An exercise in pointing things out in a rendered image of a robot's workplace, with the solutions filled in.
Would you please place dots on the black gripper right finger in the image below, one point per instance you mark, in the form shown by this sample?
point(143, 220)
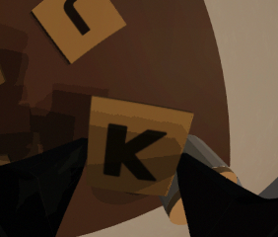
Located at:
point(217, 207)

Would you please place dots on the grey cylindrical canister with brown lid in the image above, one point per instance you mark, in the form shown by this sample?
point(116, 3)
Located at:
point(198, 150)

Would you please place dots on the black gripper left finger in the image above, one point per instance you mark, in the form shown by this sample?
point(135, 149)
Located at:
point(35, 192)

